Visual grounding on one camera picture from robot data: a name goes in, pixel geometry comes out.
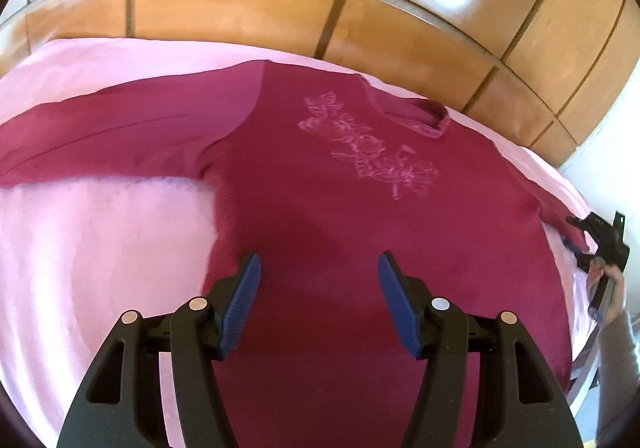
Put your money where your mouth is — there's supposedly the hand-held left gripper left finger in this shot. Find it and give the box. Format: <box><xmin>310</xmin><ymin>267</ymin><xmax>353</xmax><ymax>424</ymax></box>
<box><xmin>56</xmin><ymin>251</ymin><xmax>262</xmax><ymax>448</ymax></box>

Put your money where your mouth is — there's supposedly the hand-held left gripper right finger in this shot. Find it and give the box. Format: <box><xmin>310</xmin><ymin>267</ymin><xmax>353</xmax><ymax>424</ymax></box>
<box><xmin>377</xmin><ymin>251</ymin><xmax>585</xmax><ymax>448</ymax></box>

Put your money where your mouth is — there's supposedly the maroon embroidered sweater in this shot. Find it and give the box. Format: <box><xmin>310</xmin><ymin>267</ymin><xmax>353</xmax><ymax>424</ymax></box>
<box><xmin>0</xmin><ymin>59</ymin><xmax>591</xmax><ymax>448</ymax></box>

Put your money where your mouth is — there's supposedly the person's right forearm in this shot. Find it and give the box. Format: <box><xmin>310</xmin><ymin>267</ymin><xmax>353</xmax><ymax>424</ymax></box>
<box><xmin>595</xmin><ymin>311</ymin><xmax>640</xmax><ymax>448</ymax></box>

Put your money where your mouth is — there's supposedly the person's right hand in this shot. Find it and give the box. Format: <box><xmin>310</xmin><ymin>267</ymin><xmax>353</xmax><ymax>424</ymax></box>
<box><xmin>585</xmin><ymin>260</ymin><xmax>629</xmax><ymax>325</ymax></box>

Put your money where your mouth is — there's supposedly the pink bedspread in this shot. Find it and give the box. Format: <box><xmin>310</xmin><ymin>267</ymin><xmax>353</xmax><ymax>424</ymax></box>
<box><xmin>0</xmin><ymin>38</ymin><xmax>601</xmax><ymax>448</ymax></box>

